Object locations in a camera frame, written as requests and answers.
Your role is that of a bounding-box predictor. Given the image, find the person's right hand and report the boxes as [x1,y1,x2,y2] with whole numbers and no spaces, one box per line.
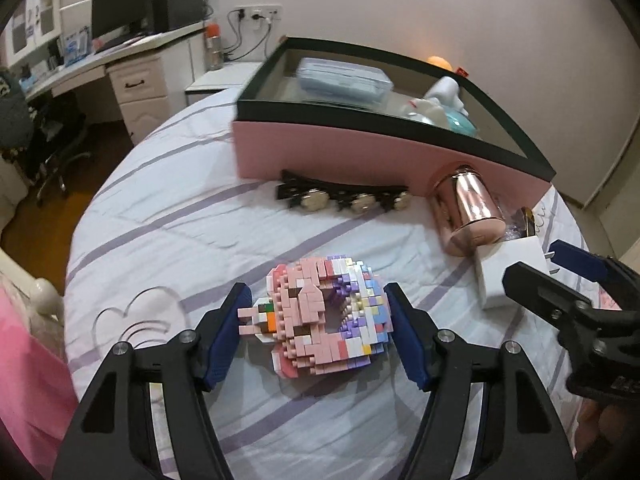
[575,400,640,461]

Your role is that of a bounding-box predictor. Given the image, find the white charger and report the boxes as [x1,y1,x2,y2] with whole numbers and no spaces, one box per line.
[472,239,558,310]

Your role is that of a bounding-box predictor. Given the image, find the teal egg-shaped gadget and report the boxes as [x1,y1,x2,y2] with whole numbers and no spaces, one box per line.
[445,111,482,137]

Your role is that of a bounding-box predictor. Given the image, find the black pearl hair clip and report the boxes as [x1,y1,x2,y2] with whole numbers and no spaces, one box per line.
[275,169,412,213]

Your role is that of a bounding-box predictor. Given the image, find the pink building block toy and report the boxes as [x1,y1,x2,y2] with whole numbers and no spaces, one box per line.
[239,255,392,380]

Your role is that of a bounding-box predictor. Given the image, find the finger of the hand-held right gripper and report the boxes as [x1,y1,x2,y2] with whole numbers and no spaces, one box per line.
[502,261,594,329]
[550,240,640,311]

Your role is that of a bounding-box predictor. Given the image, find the clear glass jar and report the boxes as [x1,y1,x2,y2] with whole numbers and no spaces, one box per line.
[502,206,543,241]

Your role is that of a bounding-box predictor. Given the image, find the rose gold cup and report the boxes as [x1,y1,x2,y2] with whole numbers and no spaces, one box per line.
[426,164,506,258]

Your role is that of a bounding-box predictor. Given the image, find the white desk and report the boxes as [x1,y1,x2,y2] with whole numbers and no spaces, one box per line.
[22,20,208,146]

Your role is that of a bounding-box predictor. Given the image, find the grey jacket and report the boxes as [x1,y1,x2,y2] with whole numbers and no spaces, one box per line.
[0,67,33,148]

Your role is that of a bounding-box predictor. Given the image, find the bottle with orange cap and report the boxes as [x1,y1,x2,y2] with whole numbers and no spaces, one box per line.
[204,21,223,71]

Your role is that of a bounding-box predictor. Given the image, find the black computer monitor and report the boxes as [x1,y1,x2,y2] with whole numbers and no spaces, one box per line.
[91,0,153,41]

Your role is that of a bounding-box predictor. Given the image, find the blue box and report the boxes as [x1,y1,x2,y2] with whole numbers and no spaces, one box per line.
[62,30,93,66]

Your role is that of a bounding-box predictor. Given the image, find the white cable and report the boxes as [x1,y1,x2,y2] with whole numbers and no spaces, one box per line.
[259,12,277,58]

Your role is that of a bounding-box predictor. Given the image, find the pink box with black rim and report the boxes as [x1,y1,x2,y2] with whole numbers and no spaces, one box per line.
[232,36,557,213]

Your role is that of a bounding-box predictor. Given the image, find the white drawer unit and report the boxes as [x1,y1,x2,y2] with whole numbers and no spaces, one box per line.
[107,55,171,146]

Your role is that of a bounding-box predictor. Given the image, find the white striped quilt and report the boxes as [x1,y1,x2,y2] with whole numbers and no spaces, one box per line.
[64,87,591,480]

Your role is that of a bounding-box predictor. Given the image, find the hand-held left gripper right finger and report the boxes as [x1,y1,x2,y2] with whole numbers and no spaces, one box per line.
[383,282,576,480]

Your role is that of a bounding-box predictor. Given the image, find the white rabbit toy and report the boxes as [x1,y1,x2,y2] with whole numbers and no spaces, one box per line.
[407,97,451,126]

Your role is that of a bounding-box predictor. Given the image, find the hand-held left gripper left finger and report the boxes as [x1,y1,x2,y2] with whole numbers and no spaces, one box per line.
[52,282,252,480]

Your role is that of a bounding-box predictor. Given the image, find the pink bedding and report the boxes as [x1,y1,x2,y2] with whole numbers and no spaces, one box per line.
[0,280,81,480]

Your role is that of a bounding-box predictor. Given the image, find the wall power outlet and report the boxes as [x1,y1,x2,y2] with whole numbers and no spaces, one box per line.
[235,5,283,20]

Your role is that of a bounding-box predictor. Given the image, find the black cable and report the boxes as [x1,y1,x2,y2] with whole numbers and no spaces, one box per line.
[227,10,251,61]

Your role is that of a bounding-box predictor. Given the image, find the black office chair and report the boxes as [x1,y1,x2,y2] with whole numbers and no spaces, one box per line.
[0,95,93,206]

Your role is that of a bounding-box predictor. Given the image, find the white bed frame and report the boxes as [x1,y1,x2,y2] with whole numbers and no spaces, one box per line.
[0,247,65,321]

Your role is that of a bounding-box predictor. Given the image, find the low white side table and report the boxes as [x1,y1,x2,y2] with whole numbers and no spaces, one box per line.
[185,60,273,106]

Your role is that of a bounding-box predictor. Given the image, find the white glass-door cabinet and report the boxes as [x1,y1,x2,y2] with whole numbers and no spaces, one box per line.
[0,0,63,68]

